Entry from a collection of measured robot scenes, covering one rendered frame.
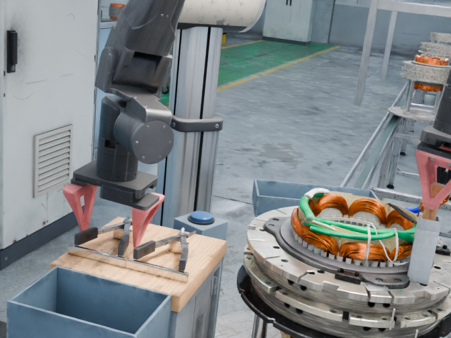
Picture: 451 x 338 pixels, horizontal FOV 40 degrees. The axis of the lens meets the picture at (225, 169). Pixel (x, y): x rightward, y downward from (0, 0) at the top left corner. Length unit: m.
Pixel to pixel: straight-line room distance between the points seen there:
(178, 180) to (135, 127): 0.54
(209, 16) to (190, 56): 0.09
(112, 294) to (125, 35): 0.33
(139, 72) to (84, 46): 2.64
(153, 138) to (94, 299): 0.24
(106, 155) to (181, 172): 0.46
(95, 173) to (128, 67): 0.16
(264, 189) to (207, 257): 0.41
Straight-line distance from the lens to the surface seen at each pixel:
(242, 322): 1.33
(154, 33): 0.78
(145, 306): 0.83
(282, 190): 1.31
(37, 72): 3.12
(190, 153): 1.27
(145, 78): 0.82
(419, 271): 0.88
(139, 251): 0.86
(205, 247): 0.95
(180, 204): 1.30
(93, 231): 0.91
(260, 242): 0.91
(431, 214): 0.85
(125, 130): 0.77
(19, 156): 3.11
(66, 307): 0.89
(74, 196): 0.88
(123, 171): 0.84
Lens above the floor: 1.45
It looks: 17 degrees down
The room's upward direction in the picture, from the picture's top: 6 degrees clockwise
